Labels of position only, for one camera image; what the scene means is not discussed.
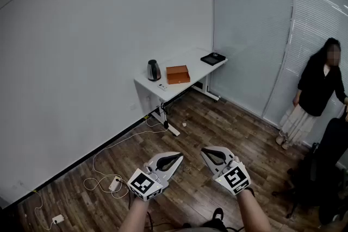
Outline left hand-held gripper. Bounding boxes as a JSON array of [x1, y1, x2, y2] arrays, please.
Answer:
[[127, 151, 185, 202]]

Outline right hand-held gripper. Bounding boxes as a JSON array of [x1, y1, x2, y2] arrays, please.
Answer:
[[200, 145, 251, 196]]

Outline orange box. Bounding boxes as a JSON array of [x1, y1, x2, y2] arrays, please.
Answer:
[[166, 64, 191, 85]]

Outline person's right forearm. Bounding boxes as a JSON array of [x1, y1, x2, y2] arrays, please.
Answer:
[[235, 187, 272, 232]]

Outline person's left forearm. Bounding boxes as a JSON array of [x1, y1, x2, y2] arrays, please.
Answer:
[[118, 197, 151, 232]]

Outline white desk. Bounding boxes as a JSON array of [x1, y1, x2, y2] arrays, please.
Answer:
[[134, 76, 220, 137]]

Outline person's black shoe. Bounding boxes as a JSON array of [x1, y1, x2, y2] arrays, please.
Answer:
[[210, 207, 225, 227]]

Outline white power strip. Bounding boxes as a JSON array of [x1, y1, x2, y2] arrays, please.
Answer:
[[108, 175, 122, 191]]

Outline steel electric kettle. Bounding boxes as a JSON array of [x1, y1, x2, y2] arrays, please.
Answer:
[[147, 59, 162, 82]]

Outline black square tray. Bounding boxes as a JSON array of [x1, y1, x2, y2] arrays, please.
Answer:
[[200, 52, 227, 66]]

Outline black office chair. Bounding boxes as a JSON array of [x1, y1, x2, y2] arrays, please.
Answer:
[[271, 117, 348, 226]]

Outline white window blinds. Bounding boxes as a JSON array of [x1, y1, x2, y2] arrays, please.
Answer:
[[279, 0, 348, 145]]

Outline white floor cable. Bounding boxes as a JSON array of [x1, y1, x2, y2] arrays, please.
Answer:
[[82, 116, 170, 199]]

